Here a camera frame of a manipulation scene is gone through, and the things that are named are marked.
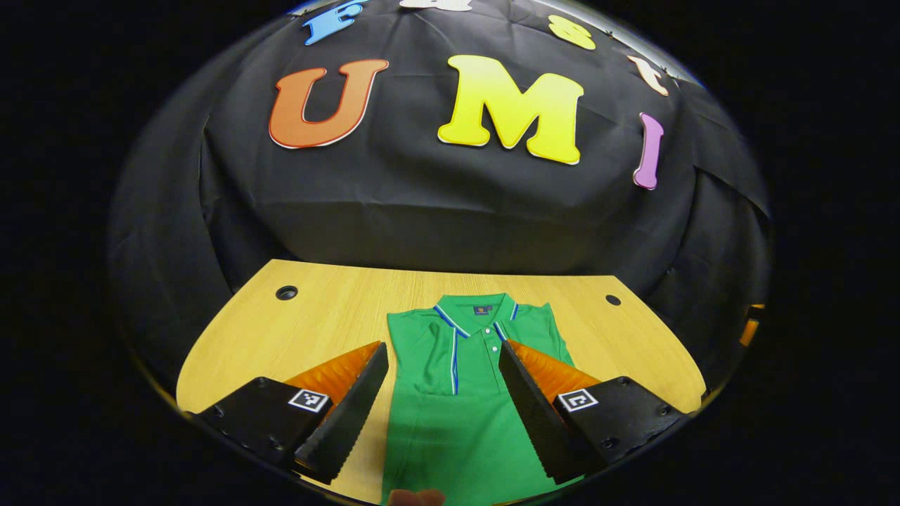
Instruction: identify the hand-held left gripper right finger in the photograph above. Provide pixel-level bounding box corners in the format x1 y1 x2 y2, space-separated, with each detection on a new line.
499 341 688 486

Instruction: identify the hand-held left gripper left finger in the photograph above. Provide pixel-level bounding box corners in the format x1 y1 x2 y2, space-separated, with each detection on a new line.
195 342 389 485

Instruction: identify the green T-shirt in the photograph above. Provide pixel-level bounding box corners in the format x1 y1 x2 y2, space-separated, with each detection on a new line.
380 293 584 506

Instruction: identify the black backdrop cloth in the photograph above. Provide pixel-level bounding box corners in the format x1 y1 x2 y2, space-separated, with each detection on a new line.
105 0 774 394

